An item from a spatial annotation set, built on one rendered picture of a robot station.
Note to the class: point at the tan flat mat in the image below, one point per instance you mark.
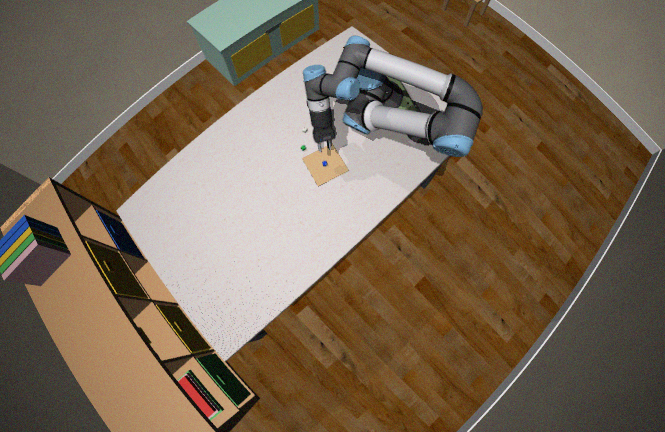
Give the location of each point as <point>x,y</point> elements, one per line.
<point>335,165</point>

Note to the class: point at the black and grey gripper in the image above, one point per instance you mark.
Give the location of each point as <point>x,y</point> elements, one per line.
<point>321,118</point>

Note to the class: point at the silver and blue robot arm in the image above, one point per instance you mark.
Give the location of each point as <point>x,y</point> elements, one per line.
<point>452,131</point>

